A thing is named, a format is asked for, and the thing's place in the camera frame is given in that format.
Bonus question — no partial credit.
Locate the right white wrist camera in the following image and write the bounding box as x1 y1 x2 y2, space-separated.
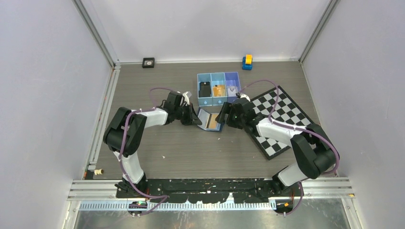
236 93 251 102

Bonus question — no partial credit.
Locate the small black square box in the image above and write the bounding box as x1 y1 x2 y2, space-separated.
142 57 155 68

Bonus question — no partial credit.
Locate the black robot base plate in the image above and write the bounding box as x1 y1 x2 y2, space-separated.
115 178 302 204

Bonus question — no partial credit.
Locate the blue card holder wallet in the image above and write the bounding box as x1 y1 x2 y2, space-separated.
197 108 223 132

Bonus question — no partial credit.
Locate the blue and yellow toy car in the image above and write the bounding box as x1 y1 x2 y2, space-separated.
242 54 253 71

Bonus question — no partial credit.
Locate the silver VIP cards stack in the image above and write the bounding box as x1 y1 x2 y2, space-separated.
227 85 238 97

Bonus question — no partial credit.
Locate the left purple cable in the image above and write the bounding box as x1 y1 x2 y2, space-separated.
117 87 178 203

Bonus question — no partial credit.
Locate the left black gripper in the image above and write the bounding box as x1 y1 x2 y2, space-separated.
174 103 202 126

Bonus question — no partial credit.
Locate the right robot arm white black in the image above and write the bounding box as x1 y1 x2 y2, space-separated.
215 99 340 196

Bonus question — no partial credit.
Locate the black and white checkerboard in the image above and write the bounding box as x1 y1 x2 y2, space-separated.
249 86 313 160

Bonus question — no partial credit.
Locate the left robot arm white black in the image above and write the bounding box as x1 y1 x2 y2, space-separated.
103 91 202 198

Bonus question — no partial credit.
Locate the small white plastic part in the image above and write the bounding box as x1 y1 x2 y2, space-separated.
93 169 104 176

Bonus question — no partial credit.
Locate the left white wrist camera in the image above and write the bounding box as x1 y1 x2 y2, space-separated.
181 91 192 106

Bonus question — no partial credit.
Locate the gold cards stack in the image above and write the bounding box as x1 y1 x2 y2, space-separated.
212 84 226 97

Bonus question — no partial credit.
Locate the black cards stack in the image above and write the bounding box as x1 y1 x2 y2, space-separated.
198 81 212 98

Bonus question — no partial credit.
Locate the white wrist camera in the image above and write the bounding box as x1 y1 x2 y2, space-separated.
181 91 192 106
236 93 251 102

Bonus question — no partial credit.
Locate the blue three-compartment organizer tray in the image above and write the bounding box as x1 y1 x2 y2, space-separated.
197 72 241 106

